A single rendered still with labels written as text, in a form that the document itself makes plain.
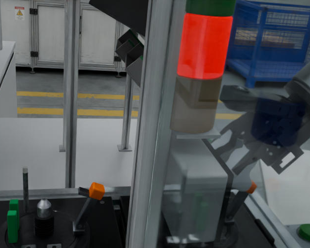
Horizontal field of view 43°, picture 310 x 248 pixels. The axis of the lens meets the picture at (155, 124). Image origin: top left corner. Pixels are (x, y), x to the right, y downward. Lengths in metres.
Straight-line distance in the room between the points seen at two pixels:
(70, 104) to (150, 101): 0.43
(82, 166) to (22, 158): 0.16
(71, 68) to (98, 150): 0.47
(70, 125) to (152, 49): 0.47
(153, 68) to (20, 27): 4.37
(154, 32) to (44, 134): 0.96
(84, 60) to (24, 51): 0.68
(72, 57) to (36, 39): 3.94
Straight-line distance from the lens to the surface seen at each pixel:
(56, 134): 1.25
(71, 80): 0.73
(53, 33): 4.64
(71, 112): 0.76
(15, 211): 0.61
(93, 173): 1.04
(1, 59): 2.05
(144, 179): 0.36
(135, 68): 0.78
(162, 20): 0.31
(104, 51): 4.69
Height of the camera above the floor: 1.40
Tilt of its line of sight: 23 degrees down
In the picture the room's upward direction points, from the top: 7 degrees clockwise
